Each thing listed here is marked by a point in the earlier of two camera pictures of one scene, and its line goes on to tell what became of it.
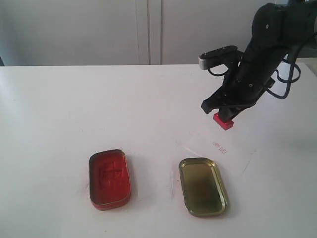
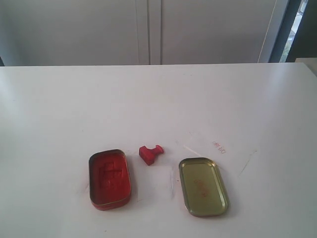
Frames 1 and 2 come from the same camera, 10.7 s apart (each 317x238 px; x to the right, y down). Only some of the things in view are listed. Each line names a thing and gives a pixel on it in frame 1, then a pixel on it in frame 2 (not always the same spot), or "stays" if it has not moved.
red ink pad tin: x=109 y=179 stays
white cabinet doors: x=116 y=32 stays
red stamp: x=226 y=125 to x=149 y=154
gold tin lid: x=204 y=192 stays
